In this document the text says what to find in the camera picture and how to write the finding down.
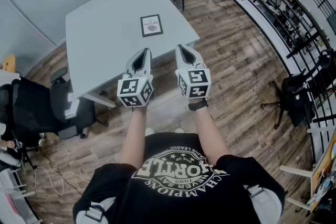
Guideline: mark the yellow chair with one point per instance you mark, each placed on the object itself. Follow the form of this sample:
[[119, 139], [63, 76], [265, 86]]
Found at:
[[8, 62]]

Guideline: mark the black swivel office chair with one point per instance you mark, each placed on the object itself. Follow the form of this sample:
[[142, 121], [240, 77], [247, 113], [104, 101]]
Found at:
[[296, 97]]

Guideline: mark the black metal railing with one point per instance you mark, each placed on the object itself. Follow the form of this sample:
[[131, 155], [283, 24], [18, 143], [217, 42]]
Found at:
[[302, 42]]

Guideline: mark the clutter of items below railing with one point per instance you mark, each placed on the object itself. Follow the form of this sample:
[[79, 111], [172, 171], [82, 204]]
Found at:
[[283, 2]]

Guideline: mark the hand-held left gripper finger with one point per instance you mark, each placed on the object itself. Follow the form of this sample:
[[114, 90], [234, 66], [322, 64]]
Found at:
[[149, 63], [130, 66]]

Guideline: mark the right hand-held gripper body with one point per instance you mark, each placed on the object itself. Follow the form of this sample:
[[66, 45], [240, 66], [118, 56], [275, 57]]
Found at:
[[195, 77]]

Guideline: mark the black framed nature picture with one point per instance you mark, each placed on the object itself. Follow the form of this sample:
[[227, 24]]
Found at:
[[151, 25]]

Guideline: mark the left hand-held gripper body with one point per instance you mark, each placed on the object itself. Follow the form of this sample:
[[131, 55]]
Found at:
[[128, 87]]

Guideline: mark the black mesh office chair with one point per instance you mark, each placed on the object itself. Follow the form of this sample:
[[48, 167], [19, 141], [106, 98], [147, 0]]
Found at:
[[34, 107]]

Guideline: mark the wooden easel board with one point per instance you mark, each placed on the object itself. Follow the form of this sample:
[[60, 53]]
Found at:
[[324, 162]]

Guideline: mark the white round table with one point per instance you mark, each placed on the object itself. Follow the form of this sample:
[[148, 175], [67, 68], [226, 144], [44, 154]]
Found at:
[[105, 34]]

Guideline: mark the person's white shoe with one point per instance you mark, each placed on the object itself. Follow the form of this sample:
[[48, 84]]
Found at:
[[149, 131], [179, 130]]

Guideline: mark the black printed t-shirt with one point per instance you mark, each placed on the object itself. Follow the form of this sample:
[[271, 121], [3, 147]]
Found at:
[[183, 191]]

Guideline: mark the person's right forearm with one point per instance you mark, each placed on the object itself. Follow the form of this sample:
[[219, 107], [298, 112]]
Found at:
[[210, 133]]

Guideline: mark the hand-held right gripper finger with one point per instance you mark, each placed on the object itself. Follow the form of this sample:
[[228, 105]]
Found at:
[[194, 57], [179, 61]]

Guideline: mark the black wristwatch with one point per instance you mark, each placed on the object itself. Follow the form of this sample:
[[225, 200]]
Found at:
[[198, 105]]

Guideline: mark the person's left forearm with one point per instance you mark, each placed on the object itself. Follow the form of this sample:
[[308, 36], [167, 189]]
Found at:
[[134, 136]]

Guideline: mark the white paper label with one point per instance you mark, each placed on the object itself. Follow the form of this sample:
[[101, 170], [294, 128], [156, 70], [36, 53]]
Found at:
[[71, 106]]

